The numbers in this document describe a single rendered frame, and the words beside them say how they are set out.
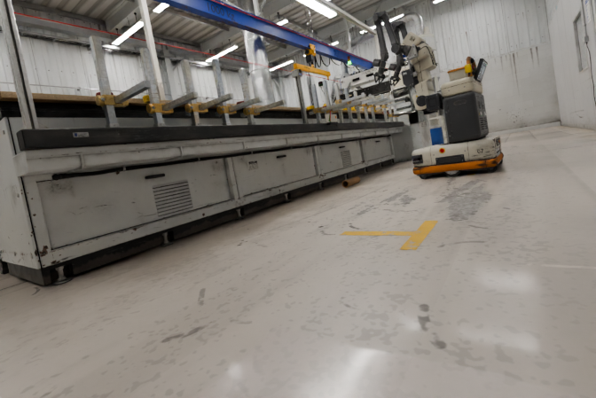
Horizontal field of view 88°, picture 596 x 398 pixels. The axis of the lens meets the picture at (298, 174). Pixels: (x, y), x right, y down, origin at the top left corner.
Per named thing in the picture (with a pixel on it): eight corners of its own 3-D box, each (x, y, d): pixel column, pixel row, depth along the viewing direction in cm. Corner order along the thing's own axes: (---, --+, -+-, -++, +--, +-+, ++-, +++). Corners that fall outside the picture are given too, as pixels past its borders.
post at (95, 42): (119, 131, 155) (98, 35, 152) (112, 131, 152) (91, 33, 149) (115, 132, 157) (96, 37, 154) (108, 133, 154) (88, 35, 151)
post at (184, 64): (202, 136, 195) (188, 59, 193) (198, 136, 192) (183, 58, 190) (199, 136, 197) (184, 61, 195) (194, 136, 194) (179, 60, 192)
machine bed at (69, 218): (396, 163, 552) (388, 114, 547) (41, 291, 141) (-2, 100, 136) (360, 167, 593) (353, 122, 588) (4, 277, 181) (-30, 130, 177)
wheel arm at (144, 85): (152, 89, 140) (150, 80, 140) (145, 89, 137) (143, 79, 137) (109, 111, 165) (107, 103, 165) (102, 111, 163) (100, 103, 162)
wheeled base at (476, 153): (504, 159, 296) (500, 134, 294) (497, 168, 246) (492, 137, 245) (431, 167, 338) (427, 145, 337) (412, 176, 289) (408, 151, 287)
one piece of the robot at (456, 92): (492, 147, 296) (480, 60, 292) (484, 152, 254) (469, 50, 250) (454, 152, 317) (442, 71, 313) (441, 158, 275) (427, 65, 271)
